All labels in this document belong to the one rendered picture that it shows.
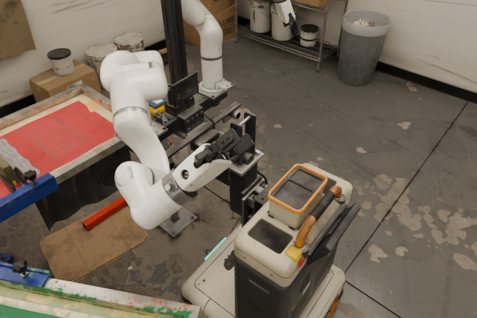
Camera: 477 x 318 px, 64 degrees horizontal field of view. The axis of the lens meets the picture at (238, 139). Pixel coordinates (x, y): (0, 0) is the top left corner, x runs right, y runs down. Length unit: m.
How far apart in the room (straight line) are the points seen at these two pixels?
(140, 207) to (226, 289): 1.28
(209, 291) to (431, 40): 3.24
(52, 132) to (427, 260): 2.27
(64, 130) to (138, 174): 1.19
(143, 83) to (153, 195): 0.31
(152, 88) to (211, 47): 0.72
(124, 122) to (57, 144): 1.02
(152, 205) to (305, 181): 0.82
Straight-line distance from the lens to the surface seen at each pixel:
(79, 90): 2.25
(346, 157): 3.23
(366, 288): 2.49
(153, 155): 0.97
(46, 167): 1.82
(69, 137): 1.95
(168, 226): 2.66
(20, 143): 2.01
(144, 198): 0.83
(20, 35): 3.95
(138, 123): 0.93
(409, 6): 4.27
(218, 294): 2.04
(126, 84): 0.98
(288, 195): 1.45
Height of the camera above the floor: 2.06
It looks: 39 degrees down
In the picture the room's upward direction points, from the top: straight up
